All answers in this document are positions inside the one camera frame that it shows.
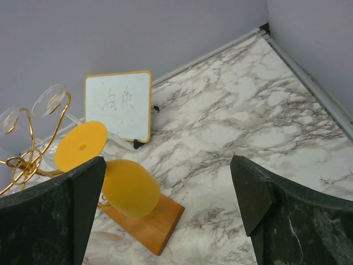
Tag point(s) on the gold framed whiteboard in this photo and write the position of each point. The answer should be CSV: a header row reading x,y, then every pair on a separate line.
x,y
122,102

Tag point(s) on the clear round wine glass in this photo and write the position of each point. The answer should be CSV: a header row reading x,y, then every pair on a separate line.
x,y
48,103

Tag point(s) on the gold wire wine glass rack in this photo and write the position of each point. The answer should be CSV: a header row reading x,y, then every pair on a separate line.
x,y
25,166

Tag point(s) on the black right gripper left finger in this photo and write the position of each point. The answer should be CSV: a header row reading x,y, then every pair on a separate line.
x,y
50,223

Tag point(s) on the yellow plastic goblet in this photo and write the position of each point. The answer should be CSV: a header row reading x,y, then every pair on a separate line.
x,y
127,186

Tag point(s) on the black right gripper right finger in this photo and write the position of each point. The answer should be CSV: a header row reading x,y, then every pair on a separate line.
x,y
289,223

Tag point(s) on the wooden rack base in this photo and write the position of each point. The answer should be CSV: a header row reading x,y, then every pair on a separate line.
x,y
153,230

